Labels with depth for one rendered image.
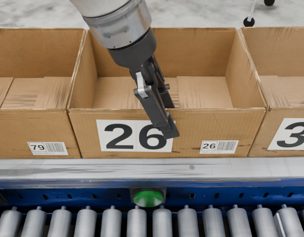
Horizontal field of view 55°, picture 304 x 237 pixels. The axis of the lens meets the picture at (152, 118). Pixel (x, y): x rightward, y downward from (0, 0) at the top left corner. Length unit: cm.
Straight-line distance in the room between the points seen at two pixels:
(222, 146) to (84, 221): 39
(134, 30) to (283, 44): 56
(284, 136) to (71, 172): 47
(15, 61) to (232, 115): 63
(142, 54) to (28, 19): 275
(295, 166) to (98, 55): 58
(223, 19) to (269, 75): 210
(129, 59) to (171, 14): 258
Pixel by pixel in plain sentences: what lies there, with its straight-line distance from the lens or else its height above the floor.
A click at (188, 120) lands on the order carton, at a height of 102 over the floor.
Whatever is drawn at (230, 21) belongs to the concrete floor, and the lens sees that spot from 300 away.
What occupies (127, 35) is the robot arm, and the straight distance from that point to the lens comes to 42.
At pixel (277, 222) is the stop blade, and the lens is 84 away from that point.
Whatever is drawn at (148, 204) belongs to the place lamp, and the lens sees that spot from 73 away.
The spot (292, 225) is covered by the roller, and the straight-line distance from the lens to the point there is 84.
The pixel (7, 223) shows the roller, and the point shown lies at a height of 75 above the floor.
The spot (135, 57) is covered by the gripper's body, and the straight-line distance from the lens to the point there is 44.
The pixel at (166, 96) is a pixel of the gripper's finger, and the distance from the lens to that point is 58.
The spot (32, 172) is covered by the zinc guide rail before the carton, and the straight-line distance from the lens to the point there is 72.
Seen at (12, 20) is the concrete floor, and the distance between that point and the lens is 319.
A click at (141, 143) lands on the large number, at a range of 64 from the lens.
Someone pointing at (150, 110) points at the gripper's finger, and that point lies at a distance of 48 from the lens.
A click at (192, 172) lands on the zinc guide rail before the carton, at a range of 67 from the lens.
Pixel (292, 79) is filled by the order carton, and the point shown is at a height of 88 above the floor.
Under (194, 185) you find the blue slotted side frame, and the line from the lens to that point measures 69.
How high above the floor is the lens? 146
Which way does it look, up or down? 49 degrees down
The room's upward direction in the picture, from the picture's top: straight up
